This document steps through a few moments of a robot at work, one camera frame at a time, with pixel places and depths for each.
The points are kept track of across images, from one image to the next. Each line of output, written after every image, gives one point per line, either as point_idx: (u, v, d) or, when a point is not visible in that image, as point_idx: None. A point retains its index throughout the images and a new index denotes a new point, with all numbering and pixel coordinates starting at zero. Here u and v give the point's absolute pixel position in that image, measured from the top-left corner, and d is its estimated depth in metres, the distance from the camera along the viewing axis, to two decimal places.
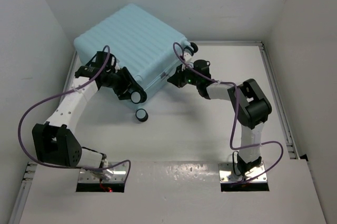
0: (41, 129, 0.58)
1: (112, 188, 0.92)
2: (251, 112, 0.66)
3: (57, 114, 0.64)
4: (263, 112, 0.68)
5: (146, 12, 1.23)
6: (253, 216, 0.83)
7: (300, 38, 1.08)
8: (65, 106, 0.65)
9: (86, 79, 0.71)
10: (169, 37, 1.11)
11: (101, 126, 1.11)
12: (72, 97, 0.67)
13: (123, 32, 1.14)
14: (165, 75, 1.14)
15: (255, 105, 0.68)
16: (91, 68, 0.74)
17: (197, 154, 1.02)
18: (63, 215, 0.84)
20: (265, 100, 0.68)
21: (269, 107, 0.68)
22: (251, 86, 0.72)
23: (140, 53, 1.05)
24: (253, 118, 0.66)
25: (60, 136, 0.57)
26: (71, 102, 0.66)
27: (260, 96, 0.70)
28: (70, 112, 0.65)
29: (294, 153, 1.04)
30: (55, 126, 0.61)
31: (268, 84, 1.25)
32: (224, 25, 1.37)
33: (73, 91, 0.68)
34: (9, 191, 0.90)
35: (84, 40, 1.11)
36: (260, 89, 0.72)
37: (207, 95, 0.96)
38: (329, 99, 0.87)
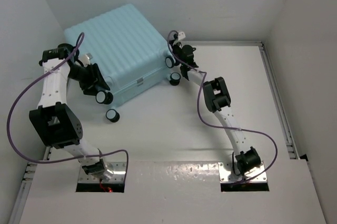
0: (38, 111, 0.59)
1: (112, 188, 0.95)
2: (215, 102, 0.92)
3: (45, 97, 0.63)
4: (224, 102, 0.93)
5: (141, 15, 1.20)
6: (253, 216, 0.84)
7: (300, 37, 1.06)
8: (50, 88, 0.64)
9: (58, 60, 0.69)
10: (155, 44, 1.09)
11: (101, 126, 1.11)
12: (51, 78, 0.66)
13: (109, 31, 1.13)
14: (142, 81, 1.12)
15: (218, 97, 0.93)
16: (57, 49, 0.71)
17: (196, 155, 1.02)
18: (63, 215, 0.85)
20: (226, 96, 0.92)
21: (229, 99, 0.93)
22: (220, 83, 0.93)
23: (118, 55, 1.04)
24: (216, 106, 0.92)
25: (60, 110, 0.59)
26: (52, 83, 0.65)
27: (224, 91, 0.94)
28: (57, 91, 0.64)
29: (294, 153, 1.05)
30: (49, 107, 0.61)
31: (268, 84, 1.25)
32: (222, 26, 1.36)
33: (50, 74, 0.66)
34: (9, 191, 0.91)
35: (71, 32, 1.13)
36: (226, 85, 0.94)
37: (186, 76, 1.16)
38: (329, 99, 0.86)
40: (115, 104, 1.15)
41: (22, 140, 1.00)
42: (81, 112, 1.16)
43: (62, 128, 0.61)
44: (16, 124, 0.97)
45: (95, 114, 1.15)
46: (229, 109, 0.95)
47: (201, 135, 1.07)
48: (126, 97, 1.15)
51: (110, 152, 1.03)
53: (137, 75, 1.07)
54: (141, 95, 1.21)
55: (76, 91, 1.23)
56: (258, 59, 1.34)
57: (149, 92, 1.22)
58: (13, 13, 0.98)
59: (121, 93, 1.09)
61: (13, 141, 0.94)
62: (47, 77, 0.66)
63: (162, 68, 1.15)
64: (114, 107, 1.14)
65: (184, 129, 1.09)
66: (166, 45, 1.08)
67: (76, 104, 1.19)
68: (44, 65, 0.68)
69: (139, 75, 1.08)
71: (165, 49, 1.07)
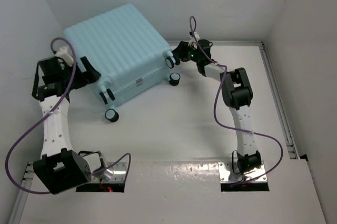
0: (43, 163, 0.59)
1: (112, 188, 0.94)
2: (234, 96, 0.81)
3: (48, 143, 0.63)
4: (244, 98, 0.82)
5: (140, 15, 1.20)
6: (253, 216, 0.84)
7: (300, 37, 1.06)
8: (52, 133, 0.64)
9: (56, 97, 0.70)
10: (154, 44, 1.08)
11: (101, 126, 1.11)
12: (52, 121, 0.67)
13: (109, 30, 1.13)
14: (141, 81, 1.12)
15: (239, 91, 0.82)
16: (52, 85, 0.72)
17: (196, 155, 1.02)
18: (63, 216, 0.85)
20: (248, 89, 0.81)
21: (250, 94, 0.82)
22: (240, 74, 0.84)
23: (117, 56, 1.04)
24: (235, 100, 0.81)
25: (68, 158, 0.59)
26: (54, 126, 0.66)
27: (245, 84, 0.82)
28: (61, 135, 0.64)
29: (294, 153, 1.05)
30: (54, 155, 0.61)
31: (268, 84, 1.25)
32: (222, 25, 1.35)
33: (49, 116, 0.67)
34: (9, 191, 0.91)
35: (71, 32, 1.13)
36: (247, 78, 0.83)
37: (203, 72, 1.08)
38: (329, 99, 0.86)
40: (115, 104, 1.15)
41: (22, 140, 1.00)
42: (81, 112, 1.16)
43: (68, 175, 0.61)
44: (16, 125, 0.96)
45: (95, 114, 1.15)
46: (247, 109, 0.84)
47: (201, 135, 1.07)
48: (125, 97, 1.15)
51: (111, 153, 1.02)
53: (136, 75, 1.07)
54: (141, 95, 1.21)
55: (76, 91, 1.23)
56: (258, 59, 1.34)
57: (149, 93, 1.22)
58: (13, 13, 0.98)
59: (120, 93, 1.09)
61: (13, 140, 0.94)
62: (47, 119, 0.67)
63: (162, 68, 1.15)
64: (112, 107, 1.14)
65: (184, 130, 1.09)
66: (165, 45, 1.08)
67: (76, 104, 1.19)
68: (42, 104, 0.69)
69: (138, 75, 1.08)
71: (164, 49, 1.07)
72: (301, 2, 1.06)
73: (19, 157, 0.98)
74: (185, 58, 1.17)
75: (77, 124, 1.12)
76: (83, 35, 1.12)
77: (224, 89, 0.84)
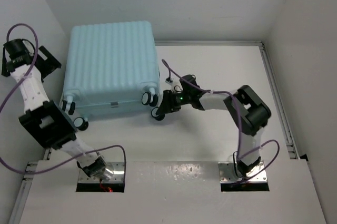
0: (28, 115, 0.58)
1: (112, 188, 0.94)
2: (251, 120, 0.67)
3: (28, 101, 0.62)
4: (263, 117, 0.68)
5: (149, 38, 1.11)
6: (253, 216, 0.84)
7: (300, 38, 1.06)
8: (30, 92, 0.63)
9: (25, 67, 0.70)
10: (142, 74, 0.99)
11: (101, 126, 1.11)
12: (28, 84, 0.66)
13: (113, 41, 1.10)
14: (117, 105, 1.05)
15: (254, 112, 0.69)
16: (20, 58, 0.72)
17: (197, 155, 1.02)
18: (63, 216, 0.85)
20: (263, 105, 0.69)
21: (269, 112, 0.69)
22: (246, 92, 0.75)
23: (99, 71, 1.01)
24: (255, 125, 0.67)
25: (50, 107, 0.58)
26: (30, 87, 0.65)
27: (257, 102, 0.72)
28: (39, 91, 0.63)
29: (294, 153, 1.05)
30: (36, 108, 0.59)
31: (268, 84, 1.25)
32: (222, 26, 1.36)
33: (25, 80, 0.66)
34: (9, 191, 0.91)
35: (79, 32, 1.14)
36: (257, 95, 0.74)
37: (200, 106, 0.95)
38: (329, 99, 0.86)
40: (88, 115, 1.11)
41: (22, 140, 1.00)
42: None
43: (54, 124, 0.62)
44: (16, 124, 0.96)
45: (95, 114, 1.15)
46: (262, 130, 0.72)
47: (201, 135, 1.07)
48: (103, 112, 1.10)
51: (100, 147, 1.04)
53: (109, 98, 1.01)
54: None
55: None
56: (258, 60, 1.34)
57: None
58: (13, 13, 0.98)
59: (93, 108, 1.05)
61: (13, 141, 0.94)
62: (22, 84, 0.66)
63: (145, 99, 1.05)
64: (86, 119, 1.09)
65: (184, 130, 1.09)
66: (151, 79, 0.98)
67: None
68: (15, 76, 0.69)
69: (113, 98, 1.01)
71: (148, 82, 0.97)
72: (301, 2, 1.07)
73: (19, 156, 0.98)
74: (176, 107, 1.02)
75: None
76: (88, 35, 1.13)
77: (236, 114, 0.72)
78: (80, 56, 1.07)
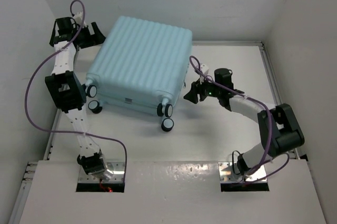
0: (51, 78, 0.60)
1: (112, 188, 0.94)
2: (280, 143, 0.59)
3: (56, 68, 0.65)
4: (293, 144, 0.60)
5: (182, 51, 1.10)
6: (253, 216, 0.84)
7: (300, 37, 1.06)
8: (61, 61, 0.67)
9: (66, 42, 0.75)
10: (162, 81, 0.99)
11: (101, 126, 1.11)
12: (61, 55, 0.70)
13: (148, 40, 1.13)
14: (130, 101, 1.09)
15: (286, 135, 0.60)
16: (65, 36, 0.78)
17: (196, 155, 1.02)
18: (63, 216, 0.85)
20: (298, 133, 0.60)
21: (301, 139, 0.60)
22: (285, 113, 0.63)
23: (124, 64, 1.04)
24: (282, 149, 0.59)
25: (70, 77, 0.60)
26: (62, 57, 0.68)
27: (294, 127, 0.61)
28: (67, 64, 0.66)
29: (294, 153, 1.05)
30: (60, 75, 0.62)
31: (268, 84, 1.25)
32: (222, 26, 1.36)
33: (60, 51, 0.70)
34: (9, 191, 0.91)
35: (121, 22, 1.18)
36: (295, 118, 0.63)
37: (227, 105, 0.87)
38: (328, 98, 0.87)
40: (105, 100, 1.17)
41: (22, 140, 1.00)
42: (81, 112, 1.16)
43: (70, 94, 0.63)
44: (17, 124, 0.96)
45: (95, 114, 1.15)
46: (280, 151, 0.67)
47: (201, 135, 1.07)
48: (119, 104, 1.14)
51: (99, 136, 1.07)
53: (125, 93, 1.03)
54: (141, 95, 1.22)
55: None
56: (258, 60, 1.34)
57: None
58: (15, 13, 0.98)
59: (108, 95, 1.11)
61: (14, 140, 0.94)
62: (57, 54, 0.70)
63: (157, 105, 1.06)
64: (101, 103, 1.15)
65: (184, 130, 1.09)
66: (169, 87, 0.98)
67: None
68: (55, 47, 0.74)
69: (128, 95, 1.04)
71: (166, 89, 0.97)
72: (300, 2, 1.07)
73: (20, 156, 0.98)
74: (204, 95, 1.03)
75: None
76: (126, 26, 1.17)
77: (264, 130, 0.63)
78: (115, 41, 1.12)
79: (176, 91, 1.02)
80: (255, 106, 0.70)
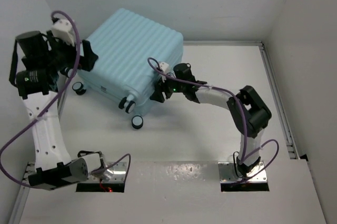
0: (41, 178, 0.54)
1: (112, 188, 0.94)
2: (253, 122, 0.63)
3: (41, 155, 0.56)
4: (264, 120, 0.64)
5: (167, 54, 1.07)
6: (253, 216, 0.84)
7: (300, 37, 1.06)
8: (44, 144, 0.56)
9: (42, 96, 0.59)
10: (134, 77, 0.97)
11: (101, 126, 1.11)
12: (42, 126, 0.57)
13: (137, 37, 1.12)
14: (106, 91, 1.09)
15: (255, 114, 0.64)
16: (35, 78, 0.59)
17: (197, 155, 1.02)
18: (63, 216, 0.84)
20: (264, 107, 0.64)
21: (269, 112, 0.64)
22: (249, 93, 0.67)
23: (107, 52, 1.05)
24: (256, 127, 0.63)
25: (66, 175, 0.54)
26: (45, 135, 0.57)
27: (259, 104, 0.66)
28: (55, 146, 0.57)
29: (294, 153, 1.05)
30: (50, 170, 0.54)
31: (268, 84, 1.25)
32: (222, 26, 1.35)
33: (37, 121, 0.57)
34: (9, 191, 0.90)
35: (121, 15, 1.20)
36: (258, 95, 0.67)
37: (195, 99, 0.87)
38: (328, 98, 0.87)
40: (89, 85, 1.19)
41: (22, 140, 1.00)
42: (81, 112, 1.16)
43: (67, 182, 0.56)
44: (16, 124, 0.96)
45: (95, 114, 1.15)
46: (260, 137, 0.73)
47: (201, 135, 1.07)
48: (99, 92, 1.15)
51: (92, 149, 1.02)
53: (99, 80, 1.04)
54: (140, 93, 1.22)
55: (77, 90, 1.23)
56: (258, 60, 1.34)
57: None
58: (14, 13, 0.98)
59: (89, 81, 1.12)
61: (13, 140, 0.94)
62: (35, 125, 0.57)
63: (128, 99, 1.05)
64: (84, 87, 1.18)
65: (184, 130, 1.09)
66: (138, 83, 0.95)
67: (76, 104, 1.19)
68: (25, 104, 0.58)
69: (102, 84, 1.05)
71: (135, 84, 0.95)
72: (300, 2, 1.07)
73: (20, 156, 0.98)
74: (169, 94, 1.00)
75: (77, 124, 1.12)
76: (124, 18, 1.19)
77: (236, 116, 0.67)
78: (106, 30, 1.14)
79: (147, 90, 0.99)
80: (222, 95, 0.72)
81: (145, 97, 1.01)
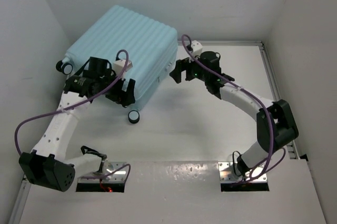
0: (28, 159, 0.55)
1: (112, 188, 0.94)
2: (278, 140, 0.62)
3: (44, 140, 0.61)
4: (289, 139, 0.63)
5: (161, 48, 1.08)
6: (253, 216, 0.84)
7: (300, 37, 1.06)
8: (53, 132, 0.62)
9: (78, 97, 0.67)
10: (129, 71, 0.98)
11: (101, 126, 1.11)
12: (60, 119, 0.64)
13: (131, 31, 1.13)
14: None
15: (282, 132, 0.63)
16: (82, 81, 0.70)
17: (197, 155, 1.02)
18: (63, 216, 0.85)
20: (293, 128, 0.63)
21: (296, 132, 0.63)
22: (283, 109, 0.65)
23: (101, 49, 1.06)
24: (279, 144, 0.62)
25: (48, 168, 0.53)
26: (58, 126, 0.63)
27: (290, 124, 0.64)
28: (58, 138, 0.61)
29: (294, 153, 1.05)
30: (42, 156, 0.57)
31: (267, 81, 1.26)
32: (222, 25, 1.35)
33: (60, 112, 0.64)
34: (9, 191, 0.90)
35: (115, 10, 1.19)
36: (292, 114, 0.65)
37: (217, 92, 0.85)
38: (329, 99, 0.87)
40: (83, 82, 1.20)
41: (22, 141, 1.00)
42: None
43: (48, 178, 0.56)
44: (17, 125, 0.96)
45: (95, 114, 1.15)
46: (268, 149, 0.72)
47: (201, 136, 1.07)
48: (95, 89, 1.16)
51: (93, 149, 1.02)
53: None
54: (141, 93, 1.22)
55: None
56: (258, 60, 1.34)
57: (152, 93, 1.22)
58: (15, 13, 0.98)
59: None
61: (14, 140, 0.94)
62: (57, 114, 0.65)
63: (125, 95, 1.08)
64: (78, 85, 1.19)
65: (184, 130, 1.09)
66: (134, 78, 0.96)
67: None
68: (62, 97, 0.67)
69: None
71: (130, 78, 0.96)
72: (300, 2, 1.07)
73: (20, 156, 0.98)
74: (190, 76, 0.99)
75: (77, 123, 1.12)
76: (118, 13, 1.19)
77: (262, 129, 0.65)
78: (101, 26, 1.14)
79: (142, 84, 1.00)
80: (251, 103, 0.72)
81: (140, 91, 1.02)
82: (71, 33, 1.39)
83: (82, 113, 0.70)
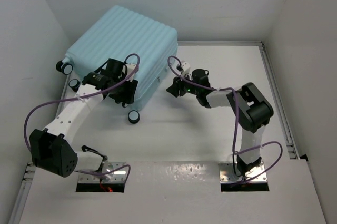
0: (39, 135, 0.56)
1: (112, 188, 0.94)
2: (253, 116, 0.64)
3: (56, 121, 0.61)
4: (265, 114, 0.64)
5: (161, 47, 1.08)
6: (253, 216, 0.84)
7: (300, 37, 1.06)
8: (66, 114, 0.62)
9: (94, 89, 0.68)
10: None
11: (101, 126, 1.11)
12: (74, 105, 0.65)
13: (132, 31, 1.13)
14: None
15: (256, 108, 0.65)
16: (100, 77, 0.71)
17: (197, 155, 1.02)
18: (63, 215, 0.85)
20: (266, 103, 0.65)
21: (271, 109, 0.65)
22: (250, 89, 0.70)
23: (101, 48, 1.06)
24: (256, 121, 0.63)
25: (56, 147, 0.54)
26: (72, 110, 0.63)
27: (260, 99, 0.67)
28: (70, 122, 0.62)
29: (294, 153, 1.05)
30: (53, 134, 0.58)
31: (268, 83, 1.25)
32: (222, 26, 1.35)
33: (77, 99, 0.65)
34: (9, 191, 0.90)
35: (115, 10, 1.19)
36: (259, 91, 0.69)
37: (207, 104, 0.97)
38: (328, 99, 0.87)
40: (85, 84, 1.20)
41: (22, 141, 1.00)
42: None
43: (53, 160, 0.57)
44: (16, 125, 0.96)
45: (95, 114, 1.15)
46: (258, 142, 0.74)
47: (201, 136, 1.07)
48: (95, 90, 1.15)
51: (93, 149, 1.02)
53: None
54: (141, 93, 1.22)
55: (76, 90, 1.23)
56: (258, 60, 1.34)
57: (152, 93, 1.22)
58: (15, 13, 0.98)
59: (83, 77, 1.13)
61: (14, 140, 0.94)
62: (72, 100, 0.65)
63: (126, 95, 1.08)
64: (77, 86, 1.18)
65: (184, 130, 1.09)
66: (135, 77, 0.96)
67: None
68: (79, 87, 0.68)
69: None
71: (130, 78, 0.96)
72: (300, 2, 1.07)
73: (20, 156, 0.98)
74: (182, 92, 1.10)
75: None
76: (117, 13, 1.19)
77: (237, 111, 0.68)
78: (101, 26, 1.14)
79: (142, 84, 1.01)
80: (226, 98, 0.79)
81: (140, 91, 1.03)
82: (70, 32, 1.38)
83: (94, 106, 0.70)
